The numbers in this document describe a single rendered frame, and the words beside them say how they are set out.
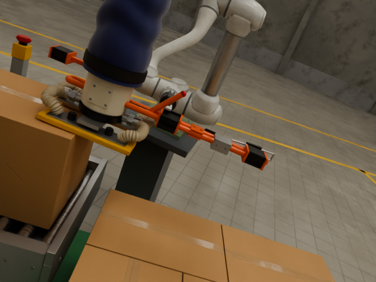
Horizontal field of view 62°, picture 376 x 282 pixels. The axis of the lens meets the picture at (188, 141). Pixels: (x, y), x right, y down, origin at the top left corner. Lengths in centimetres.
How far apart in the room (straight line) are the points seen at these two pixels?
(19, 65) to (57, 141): 81
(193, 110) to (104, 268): 103
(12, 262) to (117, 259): 35
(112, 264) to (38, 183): 40
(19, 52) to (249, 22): 116
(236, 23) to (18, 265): 140
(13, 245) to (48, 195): 19
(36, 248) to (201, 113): 114
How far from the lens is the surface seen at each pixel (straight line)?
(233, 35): 174
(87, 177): 166
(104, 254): 131
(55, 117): 117
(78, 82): 122
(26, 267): 127
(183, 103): 189
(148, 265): 132
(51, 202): 126
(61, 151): 114
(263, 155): 121
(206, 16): 166
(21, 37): 183
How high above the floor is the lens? 147
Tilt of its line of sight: 22 degrees down
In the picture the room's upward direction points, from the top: 22 degrees clockwise
